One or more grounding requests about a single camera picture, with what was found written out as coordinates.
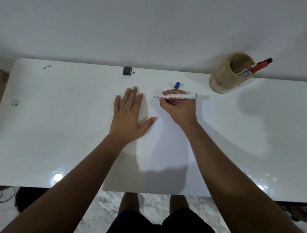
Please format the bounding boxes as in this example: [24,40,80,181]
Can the person's left hand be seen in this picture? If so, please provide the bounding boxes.
[109,86,158,145]

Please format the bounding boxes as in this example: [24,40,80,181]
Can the person's right hand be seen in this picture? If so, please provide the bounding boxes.
[159,89,198,131]

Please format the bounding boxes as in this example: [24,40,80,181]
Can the white marker with blue tip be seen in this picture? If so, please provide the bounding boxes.
[153,93,198,100]

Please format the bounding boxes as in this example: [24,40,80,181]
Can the white paper sheet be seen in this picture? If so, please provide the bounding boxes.
[103,94,212,198]

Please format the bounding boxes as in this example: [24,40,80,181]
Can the person's right forearm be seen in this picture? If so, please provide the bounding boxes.
[183,121,304,233]

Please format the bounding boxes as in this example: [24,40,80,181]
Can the person's left forearm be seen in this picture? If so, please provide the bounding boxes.
[0,134,131,233]

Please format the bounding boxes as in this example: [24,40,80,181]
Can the wooden pen holder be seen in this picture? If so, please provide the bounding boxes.
[209,52,256,94]

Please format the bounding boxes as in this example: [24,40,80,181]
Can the person's left leg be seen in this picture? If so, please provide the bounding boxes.
[118,192,145,214]

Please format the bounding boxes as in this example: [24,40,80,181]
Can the person's leg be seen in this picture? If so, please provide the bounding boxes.
[118,192,145,214]
[169,195,190,212]

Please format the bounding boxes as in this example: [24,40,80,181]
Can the person's right leg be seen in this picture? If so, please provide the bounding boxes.
[169,195,190,212]

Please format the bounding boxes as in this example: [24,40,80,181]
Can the red capped marker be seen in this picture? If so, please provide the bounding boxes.
[237,58,273,77]

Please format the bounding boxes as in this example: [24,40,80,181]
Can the person's dark shorts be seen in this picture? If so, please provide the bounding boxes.
[106,207,217,233]

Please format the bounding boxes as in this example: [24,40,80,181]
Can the dark object under table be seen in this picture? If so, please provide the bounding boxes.
[15,187,49,213]

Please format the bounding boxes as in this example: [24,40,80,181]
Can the thin cable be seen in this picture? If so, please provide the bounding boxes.
[0,187,16,203]

